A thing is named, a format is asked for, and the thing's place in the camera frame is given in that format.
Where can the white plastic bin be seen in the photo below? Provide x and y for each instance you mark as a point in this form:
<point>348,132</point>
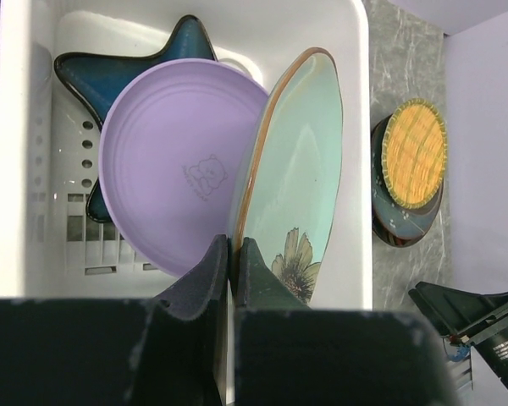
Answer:
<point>57,238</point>

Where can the blue star-shaped dish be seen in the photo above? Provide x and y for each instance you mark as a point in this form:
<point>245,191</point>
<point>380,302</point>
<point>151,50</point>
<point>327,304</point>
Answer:
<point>96,80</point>

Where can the lavender round plate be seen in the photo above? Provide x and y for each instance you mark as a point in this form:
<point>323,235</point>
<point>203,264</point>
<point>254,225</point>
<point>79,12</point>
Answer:
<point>170,150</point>

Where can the round woven bamboo mat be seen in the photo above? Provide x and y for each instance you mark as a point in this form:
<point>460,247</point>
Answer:
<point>414,153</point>

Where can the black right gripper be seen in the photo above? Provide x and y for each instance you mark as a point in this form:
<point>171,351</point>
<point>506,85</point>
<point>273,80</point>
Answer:
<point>469,320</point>

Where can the mint green flower plate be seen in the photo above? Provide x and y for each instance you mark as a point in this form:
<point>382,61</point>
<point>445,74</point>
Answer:
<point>288,180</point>

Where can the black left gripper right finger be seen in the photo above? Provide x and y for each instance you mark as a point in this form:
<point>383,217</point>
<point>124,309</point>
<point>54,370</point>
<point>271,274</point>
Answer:
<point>289,354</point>

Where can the black striped lacquer plate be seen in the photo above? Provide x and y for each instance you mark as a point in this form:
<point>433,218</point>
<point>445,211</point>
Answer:
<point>385,237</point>

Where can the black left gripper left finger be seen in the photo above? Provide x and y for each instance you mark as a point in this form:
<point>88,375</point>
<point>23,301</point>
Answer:
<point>165,350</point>

